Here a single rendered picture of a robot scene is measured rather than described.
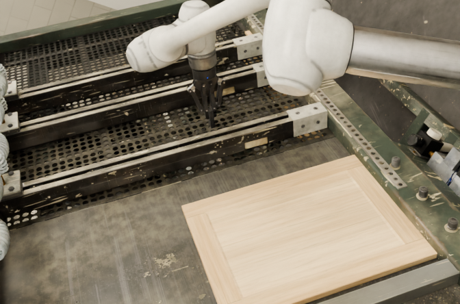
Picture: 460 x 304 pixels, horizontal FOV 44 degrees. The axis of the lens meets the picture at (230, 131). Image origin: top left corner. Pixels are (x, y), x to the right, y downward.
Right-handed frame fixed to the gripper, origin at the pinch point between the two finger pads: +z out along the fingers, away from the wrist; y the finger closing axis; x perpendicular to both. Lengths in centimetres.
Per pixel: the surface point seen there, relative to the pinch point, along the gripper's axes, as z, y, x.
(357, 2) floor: 36, -123, -125
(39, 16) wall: 140, 78, -469
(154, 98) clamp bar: 1.0, 15.2, -22.0
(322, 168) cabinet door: 6.4, -25.5, 32.7
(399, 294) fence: 5, -21, 83
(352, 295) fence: 4, -11, 79
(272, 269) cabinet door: 7, 3, 63
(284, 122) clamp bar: 1.1, -21.5, 12.2
